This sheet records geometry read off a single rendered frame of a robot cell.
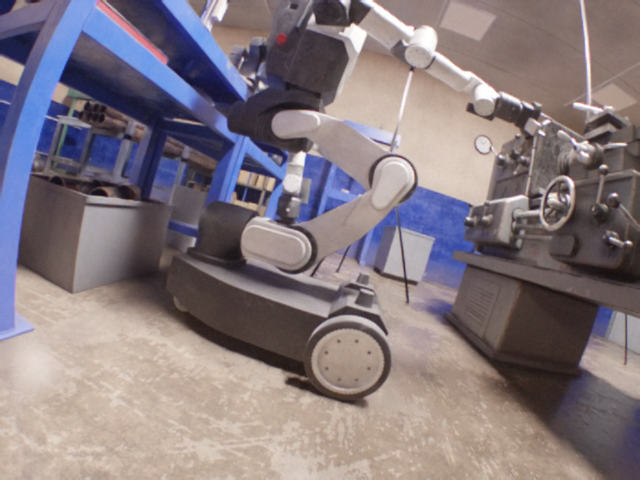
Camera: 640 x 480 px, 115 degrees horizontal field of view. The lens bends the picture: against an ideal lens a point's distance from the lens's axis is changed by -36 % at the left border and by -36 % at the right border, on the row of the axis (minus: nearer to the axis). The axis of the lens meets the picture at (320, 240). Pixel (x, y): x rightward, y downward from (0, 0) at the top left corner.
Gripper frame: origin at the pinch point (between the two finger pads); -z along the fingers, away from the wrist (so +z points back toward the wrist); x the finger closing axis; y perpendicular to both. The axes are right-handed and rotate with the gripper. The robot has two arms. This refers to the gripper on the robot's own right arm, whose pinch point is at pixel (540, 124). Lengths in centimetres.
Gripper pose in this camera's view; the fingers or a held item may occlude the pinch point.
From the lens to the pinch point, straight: 118.7
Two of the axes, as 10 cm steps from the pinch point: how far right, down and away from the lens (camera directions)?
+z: -9.6, -2.9, 0.7
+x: 1.5, -6.7, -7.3
